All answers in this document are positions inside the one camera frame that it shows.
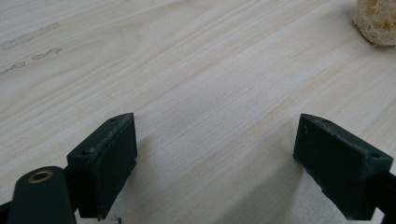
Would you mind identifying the beige loofah sponge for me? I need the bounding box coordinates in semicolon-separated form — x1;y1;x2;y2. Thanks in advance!
353;0;396;48

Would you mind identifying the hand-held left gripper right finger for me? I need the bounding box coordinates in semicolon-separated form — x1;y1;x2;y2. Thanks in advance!
292;113;394;221

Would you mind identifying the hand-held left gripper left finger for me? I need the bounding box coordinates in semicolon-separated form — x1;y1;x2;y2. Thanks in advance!
66;112;138;221

